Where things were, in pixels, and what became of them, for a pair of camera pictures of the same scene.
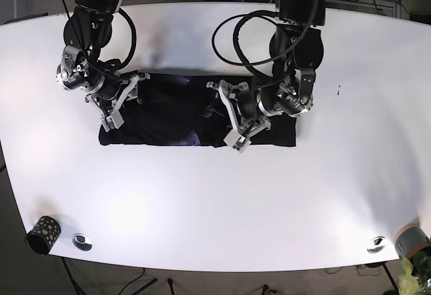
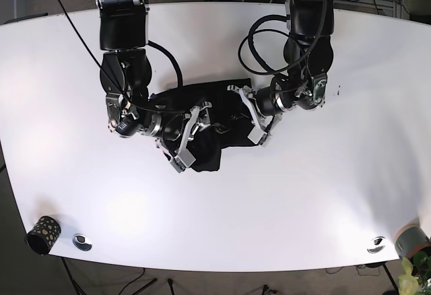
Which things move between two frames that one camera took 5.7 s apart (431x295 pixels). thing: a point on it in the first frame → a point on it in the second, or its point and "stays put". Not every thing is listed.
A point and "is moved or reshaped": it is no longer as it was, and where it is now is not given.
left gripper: [112, 93] → [178, 132]
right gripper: [240, 136] → [262, 105]
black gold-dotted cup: [43, 235] stays put
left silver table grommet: [82, 242] stays put
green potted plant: [415, 279] stays put
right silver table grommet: [376, 244] stays put
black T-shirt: [177, 109] is moved or reshaped
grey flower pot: [410, 240] stays put
